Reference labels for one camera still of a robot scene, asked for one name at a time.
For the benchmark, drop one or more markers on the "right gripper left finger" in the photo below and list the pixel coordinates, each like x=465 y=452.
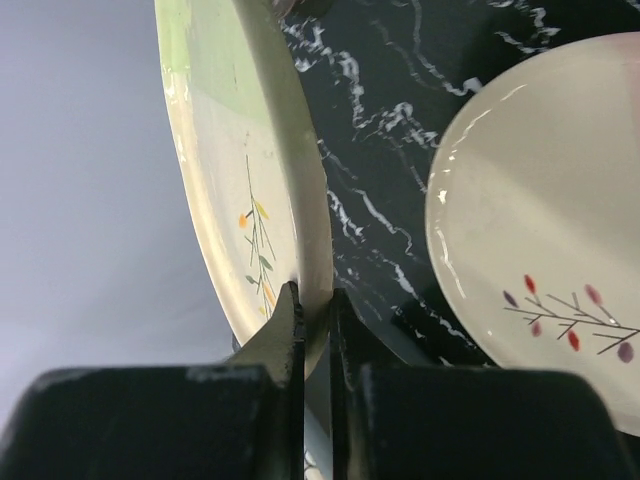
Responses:
x=239 y=419

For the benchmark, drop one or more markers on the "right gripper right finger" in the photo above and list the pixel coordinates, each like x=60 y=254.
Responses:
x=390 y=420

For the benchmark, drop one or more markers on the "cream green plate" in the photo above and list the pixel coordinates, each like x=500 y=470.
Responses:
x=248 y=153

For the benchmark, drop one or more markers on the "pink and cream plate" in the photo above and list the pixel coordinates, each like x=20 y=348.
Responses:
x=532 y=217

